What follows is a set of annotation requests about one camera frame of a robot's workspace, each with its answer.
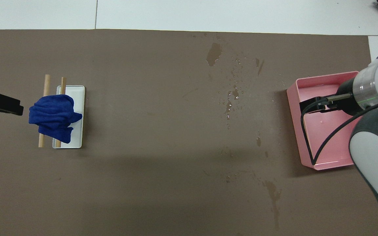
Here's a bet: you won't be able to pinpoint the white rectangular tray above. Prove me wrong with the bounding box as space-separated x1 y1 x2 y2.
52 85 85 149

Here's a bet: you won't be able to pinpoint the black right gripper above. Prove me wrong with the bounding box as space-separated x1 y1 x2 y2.
299 79 365 116

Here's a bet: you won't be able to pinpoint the long wooden rod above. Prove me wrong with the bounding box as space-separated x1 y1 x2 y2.
38 74 51 148

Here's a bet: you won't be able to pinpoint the brown table mat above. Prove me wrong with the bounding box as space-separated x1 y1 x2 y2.
0 29 378 236

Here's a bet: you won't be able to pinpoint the scattered water droplets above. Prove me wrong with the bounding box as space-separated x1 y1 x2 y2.
219 57 247 121

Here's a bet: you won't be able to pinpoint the pink plastic bin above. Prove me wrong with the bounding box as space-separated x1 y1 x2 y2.
286 71 361 171

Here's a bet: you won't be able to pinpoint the water puddle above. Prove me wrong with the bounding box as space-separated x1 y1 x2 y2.
206 43 223 67

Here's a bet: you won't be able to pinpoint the blue cloth towel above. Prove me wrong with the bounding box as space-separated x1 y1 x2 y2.
29 94 83 144

